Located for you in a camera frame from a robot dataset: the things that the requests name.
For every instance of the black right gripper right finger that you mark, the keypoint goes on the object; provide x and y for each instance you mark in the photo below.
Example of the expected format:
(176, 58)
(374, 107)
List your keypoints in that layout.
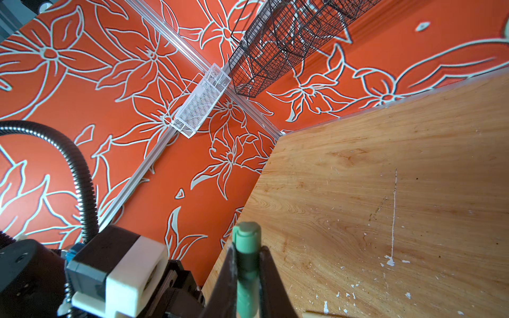
(274, 301)

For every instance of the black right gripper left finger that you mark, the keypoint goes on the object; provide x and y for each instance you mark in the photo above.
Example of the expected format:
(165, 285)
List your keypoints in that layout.
(223, 301)

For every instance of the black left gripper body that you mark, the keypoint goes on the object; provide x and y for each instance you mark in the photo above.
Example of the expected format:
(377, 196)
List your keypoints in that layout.
(177, 294)

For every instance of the green pen body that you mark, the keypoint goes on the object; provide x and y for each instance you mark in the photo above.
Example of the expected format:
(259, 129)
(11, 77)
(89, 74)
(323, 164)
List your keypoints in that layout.
(311, 314)

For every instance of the green pen cap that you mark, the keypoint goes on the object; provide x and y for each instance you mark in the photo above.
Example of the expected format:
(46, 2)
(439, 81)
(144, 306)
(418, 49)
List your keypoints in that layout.
(246, 237)

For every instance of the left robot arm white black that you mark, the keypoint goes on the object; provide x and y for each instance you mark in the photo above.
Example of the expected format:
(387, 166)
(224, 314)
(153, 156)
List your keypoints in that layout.
(33, 282)

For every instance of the clear mesh bin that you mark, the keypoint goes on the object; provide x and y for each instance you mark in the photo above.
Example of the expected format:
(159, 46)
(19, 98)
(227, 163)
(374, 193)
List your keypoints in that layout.
(191, 115)

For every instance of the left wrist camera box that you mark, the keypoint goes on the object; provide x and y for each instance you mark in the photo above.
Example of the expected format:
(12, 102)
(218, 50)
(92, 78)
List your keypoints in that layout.
(115, 274)

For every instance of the black wire basket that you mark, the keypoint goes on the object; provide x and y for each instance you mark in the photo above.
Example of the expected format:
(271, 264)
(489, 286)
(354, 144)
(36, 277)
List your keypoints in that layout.
(284, 34)

